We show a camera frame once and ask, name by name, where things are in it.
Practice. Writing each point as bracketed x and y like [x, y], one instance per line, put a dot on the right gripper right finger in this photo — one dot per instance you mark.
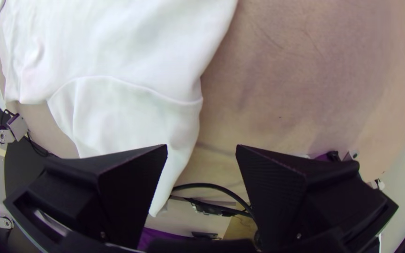
[294, 203]

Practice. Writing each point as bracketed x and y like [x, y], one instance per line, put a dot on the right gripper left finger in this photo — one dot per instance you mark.
[111, 189]

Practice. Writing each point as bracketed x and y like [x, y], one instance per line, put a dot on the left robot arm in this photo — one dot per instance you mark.
[0, 175]

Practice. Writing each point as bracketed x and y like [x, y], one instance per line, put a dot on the white t-shirt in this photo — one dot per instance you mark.
[100, 52]

